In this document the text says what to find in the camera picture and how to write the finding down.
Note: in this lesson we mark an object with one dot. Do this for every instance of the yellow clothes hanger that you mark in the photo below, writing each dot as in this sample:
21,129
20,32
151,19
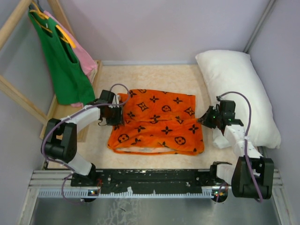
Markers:
64,36

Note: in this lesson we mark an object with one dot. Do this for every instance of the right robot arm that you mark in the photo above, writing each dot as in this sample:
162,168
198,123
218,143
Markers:
252,176

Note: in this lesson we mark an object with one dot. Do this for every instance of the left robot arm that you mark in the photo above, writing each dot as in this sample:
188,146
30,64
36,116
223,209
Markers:
60,140

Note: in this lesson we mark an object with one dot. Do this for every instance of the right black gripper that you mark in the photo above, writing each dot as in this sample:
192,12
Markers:
204,120

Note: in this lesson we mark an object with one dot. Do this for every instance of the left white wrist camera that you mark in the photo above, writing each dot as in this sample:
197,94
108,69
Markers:
115,102

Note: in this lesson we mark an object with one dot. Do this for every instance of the orange patterned pillowcase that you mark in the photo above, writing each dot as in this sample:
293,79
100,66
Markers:
156,123

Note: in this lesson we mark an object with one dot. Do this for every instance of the teal clothes hanger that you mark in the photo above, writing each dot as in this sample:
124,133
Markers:
37,3

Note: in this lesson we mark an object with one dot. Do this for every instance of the green tank top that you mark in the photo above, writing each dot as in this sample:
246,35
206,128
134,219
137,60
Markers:
70,84

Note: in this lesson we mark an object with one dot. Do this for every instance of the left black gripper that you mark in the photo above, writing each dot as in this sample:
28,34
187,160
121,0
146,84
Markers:
119,119

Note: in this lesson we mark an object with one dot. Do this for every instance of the white pillow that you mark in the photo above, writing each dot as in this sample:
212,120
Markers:
232,73

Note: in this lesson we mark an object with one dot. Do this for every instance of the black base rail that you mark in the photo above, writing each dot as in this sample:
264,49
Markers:
129,183

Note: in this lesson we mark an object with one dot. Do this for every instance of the pink shirt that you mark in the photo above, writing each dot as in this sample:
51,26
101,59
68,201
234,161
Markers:
88,65

